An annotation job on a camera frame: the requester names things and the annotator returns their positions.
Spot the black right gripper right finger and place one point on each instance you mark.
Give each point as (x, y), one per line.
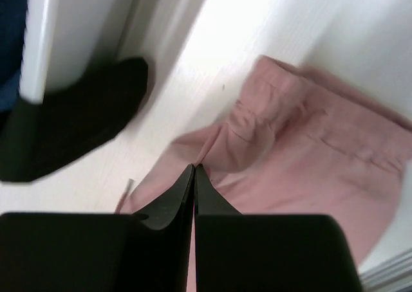
(236, 252)

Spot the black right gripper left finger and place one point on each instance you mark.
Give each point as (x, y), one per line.
(144, 251)

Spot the pink trousers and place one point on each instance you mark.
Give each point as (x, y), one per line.
(296, 142)

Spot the black trousers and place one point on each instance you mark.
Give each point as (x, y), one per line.
(38, 139)

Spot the dark blue trousers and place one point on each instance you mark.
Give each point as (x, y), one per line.
(13, 24)

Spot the white plastic basket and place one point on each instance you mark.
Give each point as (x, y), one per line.
(64, 39)

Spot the aluminium table edge rail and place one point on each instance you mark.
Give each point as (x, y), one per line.
(390, 276)

